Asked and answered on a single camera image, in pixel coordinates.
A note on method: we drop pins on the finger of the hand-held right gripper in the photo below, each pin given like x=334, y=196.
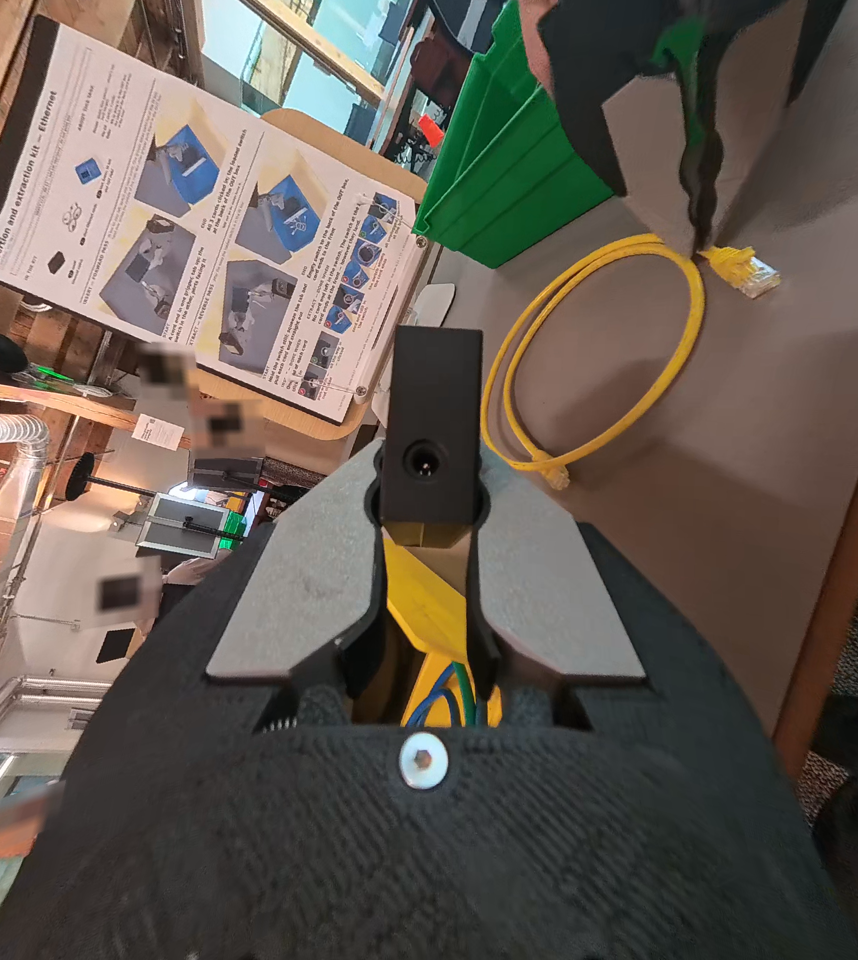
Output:
x=646, y=135
x=751, y=105

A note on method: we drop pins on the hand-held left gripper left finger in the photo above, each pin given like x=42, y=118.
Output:
x=301, y=592

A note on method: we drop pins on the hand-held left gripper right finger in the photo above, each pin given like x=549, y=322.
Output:
x=549, y=600

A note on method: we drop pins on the yellow plastic bin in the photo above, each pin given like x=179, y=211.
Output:
x=429, y=600

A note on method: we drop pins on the green plastic bin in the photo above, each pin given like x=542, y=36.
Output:
x=504, y=187

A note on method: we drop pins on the black network switch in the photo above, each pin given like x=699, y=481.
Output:
x=432, y=390

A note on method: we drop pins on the grey panel on stand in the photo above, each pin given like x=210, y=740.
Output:
x=181, y=525

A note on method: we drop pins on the small white card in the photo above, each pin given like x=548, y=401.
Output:
x=157, y=431

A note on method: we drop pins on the wooden display board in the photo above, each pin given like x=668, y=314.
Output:
x=339, y=142

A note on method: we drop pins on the white stand base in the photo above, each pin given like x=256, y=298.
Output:
x=436, y=304

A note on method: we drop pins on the printed instruction sheet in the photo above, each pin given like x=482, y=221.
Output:
x=173, y=225

